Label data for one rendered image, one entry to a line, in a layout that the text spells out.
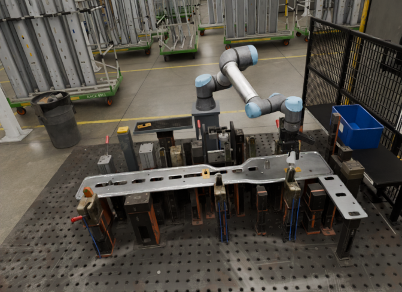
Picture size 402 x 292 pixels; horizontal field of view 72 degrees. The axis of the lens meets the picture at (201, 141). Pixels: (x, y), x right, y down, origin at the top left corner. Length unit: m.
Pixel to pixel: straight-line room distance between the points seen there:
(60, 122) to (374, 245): 3.70
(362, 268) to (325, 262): 0.16
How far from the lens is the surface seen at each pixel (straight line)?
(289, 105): 1.32
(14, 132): 5.17
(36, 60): 5.97
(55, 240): 1.90
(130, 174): 1.64
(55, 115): 4.11
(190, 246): 1.60
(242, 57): 1.60
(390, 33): 3.74
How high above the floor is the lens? 1.95
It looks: 31 degrees down
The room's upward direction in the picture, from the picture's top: 6 degrees counter-clockwise
